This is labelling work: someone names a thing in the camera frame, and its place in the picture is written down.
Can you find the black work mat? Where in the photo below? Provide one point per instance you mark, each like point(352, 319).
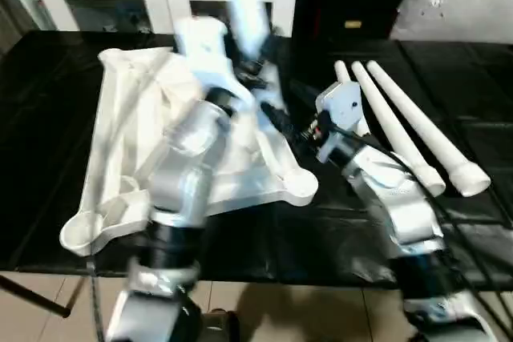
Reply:
point(56, 118)

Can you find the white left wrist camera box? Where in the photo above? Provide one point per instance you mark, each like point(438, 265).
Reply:
point(204, 58)

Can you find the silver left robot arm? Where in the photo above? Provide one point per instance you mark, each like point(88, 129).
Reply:
point(180, 182)

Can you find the grey white pillow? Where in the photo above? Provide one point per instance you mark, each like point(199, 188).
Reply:
point(457, 10)

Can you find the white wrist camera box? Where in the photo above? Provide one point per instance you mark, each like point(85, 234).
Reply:
point(341, 106)
point(204, 58)

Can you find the white plastic table leg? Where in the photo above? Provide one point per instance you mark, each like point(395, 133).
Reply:
point(425, 134)
point(393, 130)
point(244, 6)
point(345, 78)

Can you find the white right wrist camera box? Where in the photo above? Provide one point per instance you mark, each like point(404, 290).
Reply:
point(341, 106)

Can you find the white plastic table top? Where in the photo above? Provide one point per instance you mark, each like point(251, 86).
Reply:
point(136, 142)

